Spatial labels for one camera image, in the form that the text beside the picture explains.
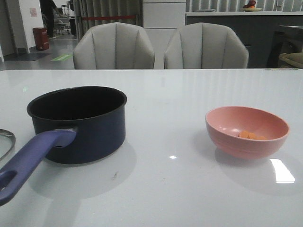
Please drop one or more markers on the pink plastic bowl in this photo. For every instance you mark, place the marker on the pink plastic bowl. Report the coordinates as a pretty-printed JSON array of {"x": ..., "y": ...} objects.
[{"x": 225, "y": 123}]

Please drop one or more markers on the orange ham slices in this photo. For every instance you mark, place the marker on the orange ham slices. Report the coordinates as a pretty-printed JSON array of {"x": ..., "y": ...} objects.
[{"x": 250, "y": 135}]

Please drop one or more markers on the dark blue saucepan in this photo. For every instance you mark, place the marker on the dark blue saucepan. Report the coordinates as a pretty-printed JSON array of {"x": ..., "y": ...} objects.
[{"x": 72, "y": 126}]

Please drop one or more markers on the left grey upholstered chair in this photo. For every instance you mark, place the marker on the left grey upholstered chair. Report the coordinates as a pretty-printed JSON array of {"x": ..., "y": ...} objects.
[{"x": 114, "y": 46}]

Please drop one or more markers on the grey upholstered chair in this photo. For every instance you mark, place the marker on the grey upholstered chair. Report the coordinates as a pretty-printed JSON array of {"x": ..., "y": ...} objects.
[
  {"x": 114, "y": 46},
  {"x": 205, "y": 46}
]

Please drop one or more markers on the right grey upholstered chair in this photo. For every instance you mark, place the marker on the right grey upholstered chair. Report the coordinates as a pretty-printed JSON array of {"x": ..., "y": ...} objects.
[{"x": 205, "y": 46}]

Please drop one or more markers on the white cabinet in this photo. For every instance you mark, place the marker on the white cabinet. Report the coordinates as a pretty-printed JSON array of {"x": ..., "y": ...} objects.
[{"x": 163, "y": 13}]

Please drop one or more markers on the red barrier belt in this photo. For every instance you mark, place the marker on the red barrier belt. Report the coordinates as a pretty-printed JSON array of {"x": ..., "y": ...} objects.
[{"x": 109, "y": 18}]

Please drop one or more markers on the dark grey counter cabinet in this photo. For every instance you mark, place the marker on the dark grey counter cabinet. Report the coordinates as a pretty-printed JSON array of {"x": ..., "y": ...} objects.
[{"x": 255, "y": 29}]

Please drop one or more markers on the fruit plate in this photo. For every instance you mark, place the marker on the fruit plate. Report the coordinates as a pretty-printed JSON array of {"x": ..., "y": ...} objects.
[{"x": 251, "y": 7}]

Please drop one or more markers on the person in black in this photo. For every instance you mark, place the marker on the person in black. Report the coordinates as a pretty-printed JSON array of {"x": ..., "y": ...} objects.
[{"x": 47, "y": 7}]

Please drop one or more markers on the dark armchair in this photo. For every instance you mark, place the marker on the dark armchair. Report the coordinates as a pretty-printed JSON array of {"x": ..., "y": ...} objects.
[{"x": 286, "y": 39}]

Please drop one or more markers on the beige cushion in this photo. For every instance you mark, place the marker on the beige cushion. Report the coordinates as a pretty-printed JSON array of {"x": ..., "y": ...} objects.
[{"x": 291, "y": 60}]

